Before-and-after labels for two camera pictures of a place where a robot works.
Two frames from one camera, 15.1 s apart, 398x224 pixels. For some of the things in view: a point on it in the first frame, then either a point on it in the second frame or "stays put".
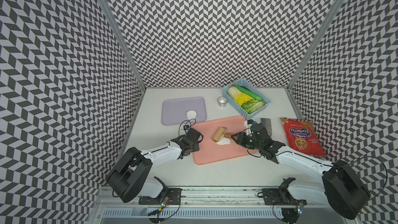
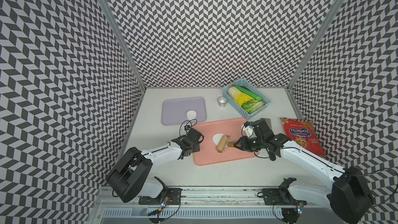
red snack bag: [301, 135] stays put
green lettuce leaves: [252, 106] stays put
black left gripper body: [195, 147] stays put
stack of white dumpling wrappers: [191, 114] stays put
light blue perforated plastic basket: [248, 99] stays put
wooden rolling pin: [219, 133] to [224, 142]
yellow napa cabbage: [238, 96] stays put
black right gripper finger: [239, 134] to [237, 142]
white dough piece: [224, 141] to [217, 138]
